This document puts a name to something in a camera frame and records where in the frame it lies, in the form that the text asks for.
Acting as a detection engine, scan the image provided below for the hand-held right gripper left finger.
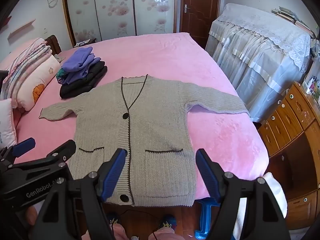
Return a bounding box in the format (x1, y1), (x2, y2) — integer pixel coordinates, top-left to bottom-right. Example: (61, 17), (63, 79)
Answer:
(31, 149), (127, 240)

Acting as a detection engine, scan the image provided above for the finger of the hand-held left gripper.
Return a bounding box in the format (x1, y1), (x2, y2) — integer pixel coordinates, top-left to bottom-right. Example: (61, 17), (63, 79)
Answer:
(0, 137), (36, 167)
(0, 139), (77, 180)

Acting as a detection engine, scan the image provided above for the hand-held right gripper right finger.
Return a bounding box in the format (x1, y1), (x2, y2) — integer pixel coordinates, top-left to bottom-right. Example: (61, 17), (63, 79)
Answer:
(196, 149), (285, 240)

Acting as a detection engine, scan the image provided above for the grey knit cardigan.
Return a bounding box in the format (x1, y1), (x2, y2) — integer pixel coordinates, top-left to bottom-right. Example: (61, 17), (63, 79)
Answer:
(40, 74), (250, 207)

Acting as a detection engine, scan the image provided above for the person's left hand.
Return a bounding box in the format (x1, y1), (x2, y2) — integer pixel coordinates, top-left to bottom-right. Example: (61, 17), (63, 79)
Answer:
(25, 205), (39, 228)

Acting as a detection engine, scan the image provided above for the small pink pillow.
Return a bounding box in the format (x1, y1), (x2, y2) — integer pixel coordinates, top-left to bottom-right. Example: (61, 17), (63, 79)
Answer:
(0, 98), (17, 150)

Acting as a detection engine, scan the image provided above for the blue plastic stool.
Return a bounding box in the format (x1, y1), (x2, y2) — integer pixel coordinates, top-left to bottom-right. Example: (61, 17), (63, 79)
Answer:
(195, 197), (222, 239)

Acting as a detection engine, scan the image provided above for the person's left shoe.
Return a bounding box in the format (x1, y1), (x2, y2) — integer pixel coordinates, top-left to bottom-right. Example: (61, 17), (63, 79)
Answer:
(107, 212), (121, 227)

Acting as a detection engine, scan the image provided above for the person's shoe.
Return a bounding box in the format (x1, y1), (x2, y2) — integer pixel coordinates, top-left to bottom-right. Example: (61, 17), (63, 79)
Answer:
(107, 212), (121, 227)
(160, 214), (177, 229)

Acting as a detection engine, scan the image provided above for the person's right shoe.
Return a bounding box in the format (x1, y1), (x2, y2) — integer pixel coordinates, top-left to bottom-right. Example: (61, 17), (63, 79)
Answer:
(160, 214), (177, 229)

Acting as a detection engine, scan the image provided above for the black folded garment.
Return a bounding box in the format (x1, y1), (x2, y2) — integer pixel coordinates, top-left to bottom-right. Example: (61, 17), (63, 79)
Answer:
(59, 61), (108, 99)

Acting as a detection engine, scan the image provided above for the pink comforter with orange print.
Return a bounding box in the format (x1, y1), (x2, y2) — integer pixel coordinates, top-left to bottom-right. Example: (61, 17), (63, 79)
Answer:
(16, 54), (62, 112)

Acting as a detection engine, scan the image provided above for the white cloth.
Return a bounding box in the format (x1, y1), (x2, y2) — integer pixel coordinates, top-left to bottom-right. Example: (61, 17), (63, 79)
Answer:
(235, 172), (288, 230)

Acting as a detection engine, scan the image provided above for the person's right leg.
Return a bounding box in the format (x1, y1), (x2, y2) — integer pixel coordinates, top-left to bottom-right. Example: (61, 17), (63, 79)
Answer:
(149, 227), (177, 240)

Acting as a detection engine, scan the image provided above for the teal printed folded garment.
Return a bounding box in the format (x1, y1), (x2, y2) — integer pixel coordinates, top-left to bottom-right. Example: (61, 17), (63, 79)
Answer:
(55, 68), (68, 84)

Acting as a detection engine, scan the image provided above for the folded pastel striped quilt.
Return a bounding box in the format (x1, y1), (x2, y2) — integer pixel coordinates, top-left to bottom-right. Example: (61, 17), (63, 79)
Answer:
(0, 37), (53, 100)

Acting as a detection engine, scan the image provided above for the purple folded garment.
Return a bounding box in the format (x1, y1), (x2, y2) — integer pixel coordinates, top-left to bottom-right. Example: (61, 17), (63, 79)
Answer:
(61, 47), (102, 85)

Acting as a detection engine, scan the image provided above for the wooden dresser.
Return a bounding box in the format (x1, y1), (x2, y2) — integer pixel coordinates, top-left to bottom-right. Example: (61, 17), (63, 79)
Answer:
(257, 81), (320, 230)

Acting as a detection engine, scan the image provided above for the dark wooden headboard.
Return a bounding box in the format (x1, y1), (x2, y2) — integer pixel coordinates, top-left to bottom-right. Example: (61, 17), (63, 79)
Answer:
(44, 34), (62, 55)

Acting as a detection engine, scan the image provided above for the pink bed blanket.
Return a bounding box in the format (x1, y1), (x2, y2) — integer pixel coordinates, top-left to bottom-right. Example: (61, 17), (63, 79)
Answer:
(0, 32), (270, 205)

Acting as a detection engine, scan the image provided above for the group of toiletry bottles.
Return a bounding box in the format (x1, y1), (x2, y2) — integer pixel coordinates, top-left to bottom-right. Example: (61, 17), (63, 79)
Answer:
(302, 71), (320, 96)

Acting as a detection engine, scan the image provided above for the lace-covered furniture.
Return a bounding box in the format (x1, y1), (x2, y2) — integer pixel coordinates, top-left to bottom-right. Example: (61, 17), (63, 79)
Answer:
(205, 3), (313, 123)

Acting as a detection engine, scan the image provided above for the floral sliding door wardrobe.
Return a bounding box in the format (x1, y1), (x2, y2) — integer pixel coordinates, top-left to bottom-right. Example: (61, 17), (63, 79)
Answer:
(61, 0), (183, 47)

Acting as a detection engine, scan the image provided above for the brown wooden door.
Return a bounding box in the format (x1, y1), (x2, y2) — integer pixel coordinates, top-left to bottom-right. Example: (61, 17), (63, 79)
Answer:
(180, 0), (223, 50)

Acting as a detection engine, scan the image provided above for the stack of books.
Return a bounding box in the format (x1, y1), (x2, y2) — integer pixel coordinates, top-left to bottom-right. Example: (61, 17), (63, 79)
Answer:
(271, 6), (317, 37)

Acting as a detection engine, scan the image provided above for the light wooden wall shelf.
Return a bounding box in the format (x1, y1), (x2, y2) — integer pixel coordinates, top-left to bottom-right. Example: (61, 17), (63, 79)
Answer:
(7, 20), (34, 40)

